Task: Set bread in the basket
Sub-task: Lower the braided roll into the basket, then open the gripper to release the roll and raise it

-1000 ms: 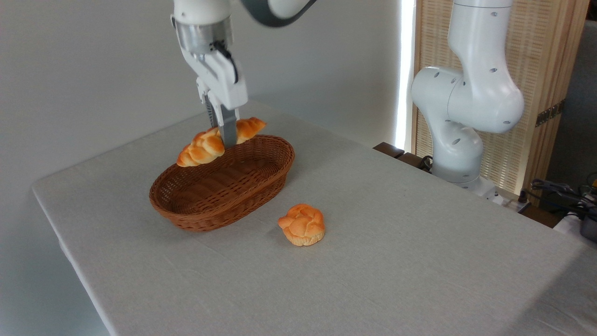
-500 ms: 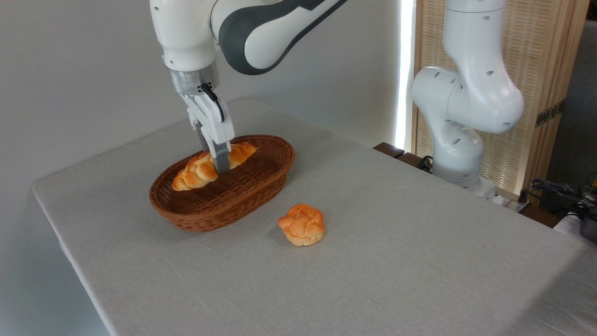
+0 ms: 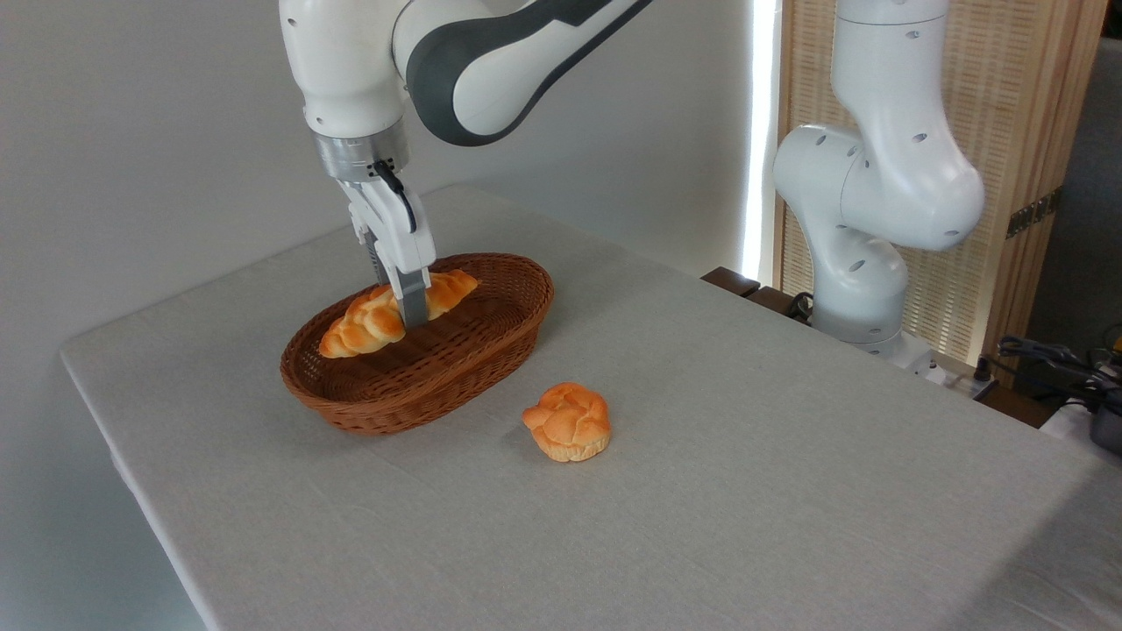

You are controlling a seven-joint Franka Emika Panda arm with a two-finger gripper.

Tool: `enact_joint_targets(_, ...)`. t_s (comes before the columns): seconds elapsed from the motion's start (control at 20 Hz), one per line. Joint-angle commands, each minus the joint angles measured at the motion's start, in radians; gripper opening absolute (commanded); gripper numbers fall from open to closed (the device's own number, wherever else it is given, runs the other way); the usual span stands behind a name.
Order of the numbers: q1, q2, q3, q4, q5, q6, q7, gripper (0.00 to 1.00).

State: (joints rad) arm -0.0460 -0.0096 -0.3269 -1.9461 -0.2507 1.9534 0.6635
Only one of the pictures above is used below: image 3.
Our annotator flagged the long braided bread loaf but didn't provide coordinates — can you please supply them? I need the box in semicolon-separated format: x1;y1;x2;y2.
318;270;480;359

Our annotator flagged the black cable bundle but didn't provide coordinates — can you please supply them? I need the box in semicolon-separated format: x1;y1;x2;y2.
998;335;1122;415

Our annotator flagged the wooden bamboo folding screen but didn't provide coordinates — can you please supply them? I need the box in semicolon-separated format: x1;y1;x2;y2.
776;0;1110;369

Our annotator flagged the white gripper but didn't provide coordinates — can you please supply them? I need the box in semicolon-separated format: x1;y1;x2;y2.
337;179;437;331

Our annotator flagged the brown oval wicker basket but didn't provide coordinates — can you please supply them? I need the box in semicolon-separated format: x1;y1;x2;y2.
280;252;555;436

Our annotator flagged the round knotted bread roll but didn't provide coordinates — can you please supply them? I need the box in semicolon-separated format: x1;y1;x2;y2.
522;382;612;463

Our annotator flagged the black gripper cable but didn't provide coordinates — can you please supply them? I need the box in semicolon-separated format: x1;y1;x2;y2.
367;160;419;235

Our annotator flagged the dark metal screen hinge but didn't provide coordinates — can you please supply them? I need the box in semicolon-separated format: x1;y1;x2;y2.
1006;188;1063;239

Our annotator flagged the grey tablecloth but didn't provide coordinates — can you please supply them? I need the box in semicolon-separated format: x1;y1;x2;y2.
60;184;1122;631

